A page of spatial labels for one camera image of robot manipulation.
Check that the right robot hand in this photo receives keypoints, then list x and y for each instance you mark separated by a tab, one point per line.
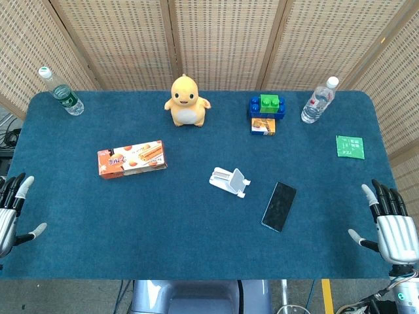
397	235

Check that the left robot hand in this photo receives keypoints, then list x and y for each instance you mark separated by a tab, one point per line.
8	219

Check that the black smartphone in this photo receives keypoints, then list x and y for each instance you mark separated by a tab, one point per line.
279	206

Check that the white folding phone stand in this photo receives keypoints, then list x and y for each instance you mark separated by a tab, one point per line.
235	183

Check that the green sachet packet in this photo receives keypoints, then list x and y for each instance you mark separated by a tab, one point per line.
350	147

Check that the green label water bottle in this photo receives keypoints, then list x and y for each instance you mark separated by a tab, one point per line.
67	99

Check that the orange biscuit box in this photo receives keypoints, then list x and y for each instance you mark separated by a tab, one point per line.
131	160

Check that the red label water bottle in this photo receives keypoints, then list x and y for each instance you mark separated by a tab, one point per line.
317	104

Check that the blue table cloth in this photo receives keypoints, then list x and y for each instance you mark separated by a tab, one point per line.
163	222

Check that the small orange blue box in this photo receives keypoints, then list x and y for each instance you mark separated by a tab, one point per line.
262	127

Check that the green building block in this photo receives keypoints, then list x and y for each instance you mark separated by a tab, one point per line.
269	104

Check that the blue building block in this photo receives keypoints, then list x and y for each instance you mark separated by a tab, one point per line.
254	112

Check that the grey robot torso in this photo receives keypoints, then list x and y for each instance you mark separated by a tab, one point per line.
196	297

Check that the yellow plush dinosaur toy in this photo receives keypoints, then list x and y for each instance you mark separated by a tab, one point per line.
186	104

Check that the woven wooden folding screen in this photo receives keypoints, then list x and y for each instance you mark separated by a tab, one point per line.
222	39

